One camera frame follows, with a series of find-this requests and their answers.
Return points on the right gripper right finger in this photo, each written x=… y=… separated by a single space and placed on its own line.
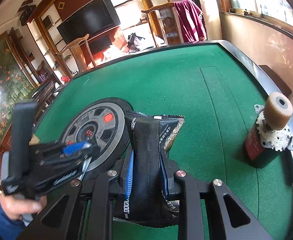
x=227 y=216

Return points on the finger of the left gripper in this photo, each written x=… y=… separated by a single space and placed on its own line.
x=65 y=148
x=56 y=163

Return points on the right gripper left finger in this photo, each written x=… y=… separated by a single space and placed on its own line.
x=85 y=210

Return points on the black foil pouch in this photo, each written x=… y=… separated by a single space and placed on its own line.
x=151 y=138

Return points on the beige cosmetic tube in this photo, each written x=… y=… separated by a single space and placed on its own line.
x=83 y=168

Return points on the person left hand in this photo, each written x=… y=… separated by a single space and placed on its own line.
x=16 y=208

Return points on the round mahjong table console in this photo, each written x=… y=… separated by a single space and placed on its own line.
x=103 y=122

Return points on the red plastic bag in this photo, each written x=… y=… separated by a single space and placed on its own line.
x=65 y=79

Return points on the red motor with beige roller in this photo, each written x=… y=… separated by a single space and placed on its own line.
x=270 y=134

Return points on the wooden chair left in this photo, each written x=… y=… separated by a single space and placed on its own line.
x=77 y=53

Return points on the wooden chair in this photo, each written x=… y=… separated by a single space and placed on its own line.
x=77 y=53
x=164 y=13

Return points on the dark clothes pile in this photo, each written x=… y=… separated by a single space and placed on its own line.
x=135 y=43

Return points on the black flat television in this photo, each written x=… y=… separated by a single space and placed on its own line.
x=93 y=18

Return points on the wooden chair right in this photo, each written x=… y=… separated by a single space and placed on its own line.
x=164 y=13

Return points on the maroon cloth on chair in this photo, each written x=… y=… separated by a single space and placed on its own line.
x=190 y=19

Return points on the floral wall painting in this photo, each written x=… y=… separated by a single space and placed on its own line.
x=15 y=84

